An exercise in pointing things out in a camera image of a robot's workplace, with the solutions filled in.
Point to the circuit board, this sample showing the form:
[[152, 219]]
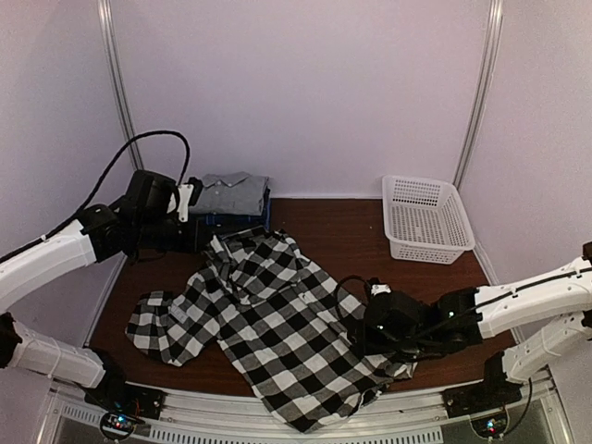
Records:
[[115, 425], [490, 426]]

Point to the aluminium frame post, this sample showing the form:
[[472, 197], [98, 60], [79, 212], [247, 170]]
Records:
[[484, 79], [114, 68]]

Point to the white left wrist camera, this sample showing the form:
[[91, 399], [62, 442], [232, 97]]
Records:
[[185, 192]]

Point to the right aluminium frame post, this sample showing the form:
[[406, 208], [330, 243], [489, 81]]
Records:
[[484, 79]]

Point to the left circuit board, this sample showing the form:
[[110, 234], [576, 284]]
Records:
[[115, 425]]

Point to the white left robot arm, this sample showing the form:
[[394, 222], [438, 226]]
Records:
[[48, 294]]

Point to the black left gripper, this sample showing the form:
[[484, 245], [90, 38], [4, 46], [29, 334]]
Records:
[[197, 226]]

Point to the right circuit board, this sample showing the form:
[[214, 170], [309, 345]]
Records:
[[490, 426]]

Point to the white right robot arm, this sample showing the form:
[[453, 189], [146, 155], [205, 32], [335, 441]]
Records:
[[469, 316]]

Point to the white plastic laundry basket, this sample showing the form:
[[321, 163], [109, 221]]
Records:
[[425, 220]]

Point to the aluminium front rail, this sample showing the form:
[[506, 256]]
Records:
[[334, 414]]

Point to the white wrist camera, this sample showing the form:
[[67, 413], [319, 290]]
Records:
[[185, 192], [378, 289]]

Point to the grey folded shirt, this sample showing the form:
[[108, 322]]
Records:
[[238, 194]]

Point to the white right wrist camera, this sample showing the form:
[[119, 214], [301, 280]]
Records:
[[378, 289]]

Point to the black white plaid shirt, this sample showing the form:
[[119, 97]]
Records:
[[275, 313]]

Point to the left aluminium frame post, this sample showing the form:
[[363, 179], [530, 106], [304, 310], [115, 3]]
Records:
[[114, 68]]

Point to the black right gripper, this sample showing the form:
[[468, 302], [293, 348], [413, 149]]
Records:
[[370, 346]]

